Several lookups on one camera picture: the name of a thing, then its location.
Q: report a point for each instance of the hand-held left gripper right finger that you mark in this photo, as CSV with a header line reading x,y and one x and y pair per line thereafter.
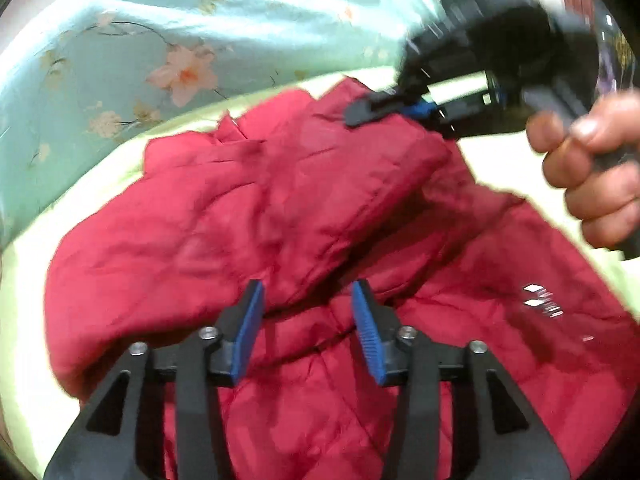
x,y
365,332

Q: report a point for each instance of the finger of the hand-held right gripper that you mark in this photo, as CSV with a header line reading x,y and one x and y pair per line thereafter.
x,y
421,109

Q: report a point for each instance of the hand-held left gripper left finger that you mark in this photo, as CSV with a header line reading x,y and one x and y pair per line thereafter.
x,y
251,332

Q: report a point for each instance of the red quilted jacket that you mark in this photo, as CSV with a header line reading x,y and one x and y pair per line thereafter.
x,y
300,200

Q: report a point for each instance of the person's right hand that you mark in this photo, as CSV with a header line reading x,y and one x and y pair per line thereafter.
x,y
610,190

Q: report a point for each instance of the light green blanket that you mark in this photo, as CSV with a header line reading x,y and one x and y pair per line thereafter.
x,y
30,310

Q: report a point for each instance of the teal floral quilt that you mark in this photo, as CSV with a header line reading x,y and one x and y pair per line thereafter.
x,y
150,25

